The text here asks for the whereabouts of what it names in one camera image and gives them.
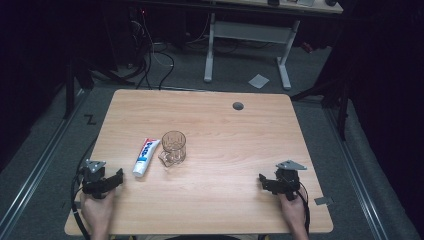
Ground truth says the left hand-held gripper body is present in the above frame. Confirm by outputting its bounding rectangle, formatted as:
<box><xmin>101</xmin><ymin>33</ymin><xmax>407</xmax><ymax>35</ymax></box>
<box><xmin>81</xmin><ymin>159</ymin><xmax>113</xmax><ymax>200</ymax></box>

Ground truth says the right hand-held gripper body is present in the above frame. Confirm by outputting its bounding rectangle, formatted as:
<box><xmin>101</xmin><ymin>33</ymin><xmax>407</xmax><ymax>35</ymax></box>
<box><xmin>275</xmin><ymin>160</ymin><xmax>308</xmax><ymax>202</ymax></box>

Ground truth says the white toothpaste tube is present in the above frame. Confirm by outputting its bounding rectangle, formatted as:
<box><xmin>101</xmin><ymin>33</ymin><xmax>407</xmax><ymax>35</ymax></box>
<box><xmin>132</xmin><ymin>138</ymin><xmax>161</xmax><ymax>178</ymax></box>

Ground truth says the clear glass mug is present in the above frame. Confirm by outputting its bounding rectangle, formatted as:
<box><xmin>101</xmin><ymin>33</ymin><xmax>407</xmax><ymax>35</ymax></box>
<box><xmin>157</xmin><ymin>130</ymin><xmax>187</xmax><ymax>168</ymax></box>

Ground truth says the person's left hand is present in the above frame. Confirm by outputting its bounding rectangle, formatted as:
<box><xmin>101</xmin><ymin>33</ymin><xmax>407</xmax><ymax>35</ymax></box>
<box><xmin>80</xmin><ymin>189</ymin><xmax>116</xmax><ymax>232</ymax></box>

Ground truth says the person's right hand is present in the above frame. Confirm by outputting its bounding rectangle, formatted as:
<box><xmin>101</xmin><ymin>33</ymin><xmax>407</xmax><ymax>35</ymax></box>
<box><xmin>278</xmin><ymin>191</ymin><xmax>308</xmax><ymax>232</ymax></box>

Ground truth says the black metal stand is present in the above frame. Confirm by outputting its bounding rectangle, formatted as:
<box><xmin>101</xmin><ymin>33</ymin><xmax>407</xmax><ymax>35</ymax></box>
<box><xmin>290</xmin><ymin>64</ymin><xmax>353</xmax><ymax>142</ymax></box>
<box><xmin>62</xmin><ymin>55</ymin><xmax>136</xmax><ymax>120</ymax></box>

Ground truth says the grey paper sheet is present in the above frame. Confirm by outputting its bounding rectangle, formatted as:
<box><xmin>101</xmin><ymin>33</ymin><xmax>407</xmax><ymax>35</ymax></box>
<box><xmin>248</xmin><ymin>73</ymin><xmax>270</xmax><ymax>90</ymax></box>

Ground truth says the white-legged wooden desk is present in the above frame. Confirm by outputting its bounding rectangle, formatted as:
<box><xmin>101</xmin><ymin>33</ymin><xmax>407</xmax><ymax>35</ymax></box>
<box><xmin>202</xmin><ymin>0</ymin><xmax>344</xmax><ymax>91</ymax></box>

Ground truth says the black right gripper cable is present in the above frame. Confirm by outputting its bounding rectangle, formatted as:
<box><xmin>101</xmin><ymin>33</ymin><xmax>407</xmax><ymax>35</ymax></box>
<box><xmin>297</xmin><ymin>181</ymin><xmax>311</xmax><ymax>235</ymax></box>

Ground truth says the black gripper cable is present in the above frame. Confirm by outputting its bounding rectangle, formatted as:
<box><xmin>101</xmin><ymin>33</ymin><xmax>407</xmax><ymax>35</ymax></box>
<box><xmin>297</xmin><ymin>181</ymin><xmax>311</xmax><ymax>235</ymax></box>
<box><xmin>70</xmin><ymin>165</ymin><xmax>92</xmax><ymax>240</ymax></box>

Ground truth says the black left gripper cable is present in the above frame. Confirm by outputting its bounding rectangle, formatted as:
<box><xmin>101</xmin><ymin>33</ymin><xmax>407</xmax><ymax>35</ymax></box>
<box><xmin>70</xmin><ymin>165</ymin><xmax>92</xmax><ymax>240</ymax></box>

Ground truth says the metal floor rail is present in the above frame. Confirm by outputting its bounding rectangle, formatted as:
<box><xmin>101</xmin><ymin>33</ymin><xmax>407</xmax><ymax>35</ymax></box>
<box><xmin>323</xmin><ymin>105</ymin><xmax>390</xmax><ymax>240</ymax></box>
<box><xmin>0</xmin><ymin>89</ymin><xmax>92</xmax><ymax>236</ymax></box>

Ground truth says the bundle of black floor cables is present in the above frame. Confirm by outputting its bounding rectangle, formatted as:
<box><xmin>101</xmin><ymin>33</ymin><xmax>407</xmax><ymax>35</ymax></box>
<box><xmin>128</xmin><ymin>8</ymin><xmax>176</xmax><ymax>91</ymax></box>

